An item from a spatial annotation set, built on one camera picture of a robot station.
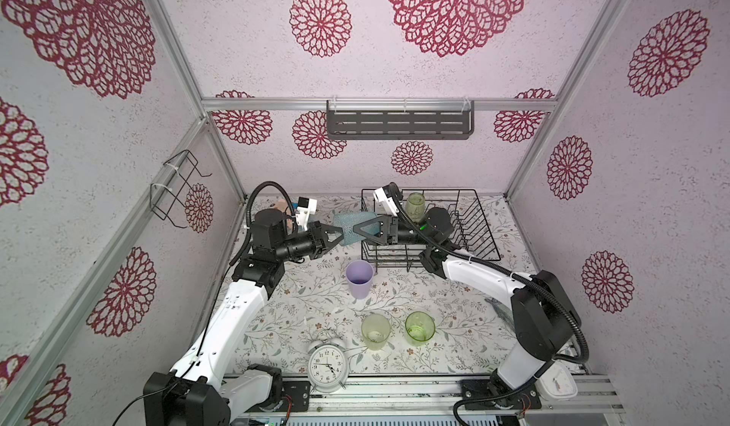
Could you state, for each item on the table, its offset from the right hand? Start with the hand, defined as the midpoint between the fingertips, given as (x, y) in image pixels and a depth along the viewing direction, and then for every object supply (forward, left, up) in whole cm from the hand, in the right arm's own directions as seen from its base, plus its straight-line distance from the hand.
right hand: (355, 231), depth 64 cm
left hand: (+2, +2, -5) cm, 5 cm away
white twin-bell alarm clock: (-21, +8, -32) cm, 39 cm away
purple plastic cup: (+5, 0, -28) cm, 28 cm away
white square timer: (-22, -52, -35) cm, 67 cm away
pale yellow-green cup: (-10, -5, -34) cm, 36 cm away
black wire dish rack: (+25, -39, -33) cm, 57 cm away
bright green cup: (-9, -18, -36) cm, 41 cm away
